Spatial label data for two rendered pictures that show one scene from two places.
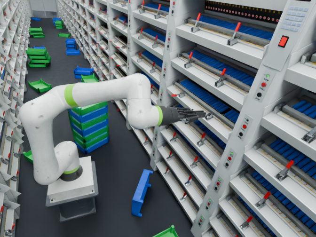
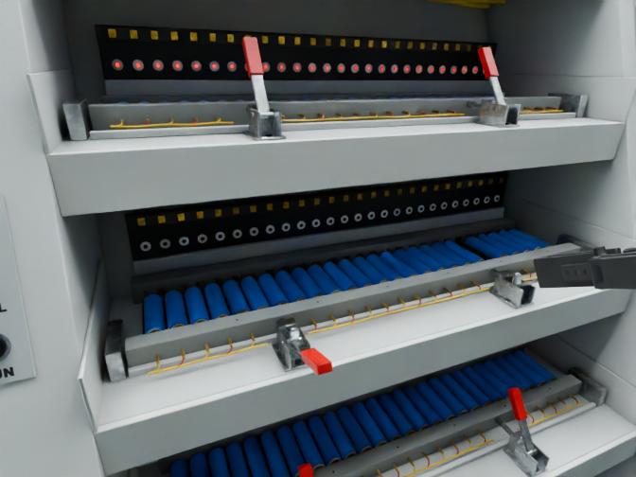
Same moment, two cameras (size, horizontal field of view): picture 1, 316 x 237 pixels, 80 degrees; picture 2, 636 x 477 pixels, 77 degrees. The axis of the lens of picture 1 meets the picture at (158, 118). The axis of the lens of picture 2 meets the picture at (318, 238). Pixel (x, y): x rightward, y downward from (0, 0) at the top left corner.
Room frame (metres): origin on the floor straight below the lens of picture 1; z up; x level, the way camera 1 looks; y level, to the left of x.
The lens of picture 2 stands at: (1.01, 0.21, 1.04)
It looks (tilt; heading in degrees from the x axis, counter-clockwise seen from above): 4 degrees down; 281
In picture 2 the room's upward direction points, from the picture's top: 7 degrees counter-clockwise
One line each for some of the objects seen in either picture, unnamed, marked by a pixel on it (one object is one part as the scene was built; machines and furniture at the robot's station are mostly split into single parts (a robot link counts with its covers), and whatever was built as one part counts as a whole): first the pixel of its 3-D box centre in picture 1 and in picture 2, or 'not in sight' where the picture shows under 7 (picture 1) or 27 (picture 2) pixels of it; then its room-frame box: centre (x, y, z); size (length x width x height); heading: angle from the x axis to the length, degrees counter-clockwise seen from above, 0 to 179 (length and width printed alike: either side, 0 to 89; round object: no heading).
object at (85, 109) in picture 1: (88, 102); not in sight; (1.51, 0.68, 0.52); 0.30 x 0.20 x 0.08; 145
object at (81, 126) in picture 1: (89, 116); not in sight; (1.51, 0.68, 0.36); 0.30 x 0.20 x 0.08; 145
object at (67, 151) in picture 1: (66, 157); not in sight; (0.81, 0.55, 0.52); 0.16 x 0.13 x 0.19; 169
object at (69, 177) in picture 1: (61, 170); not in sight; (0.80, 0.60, 0.40); 0.26 x 0.15 x 0.06; 107
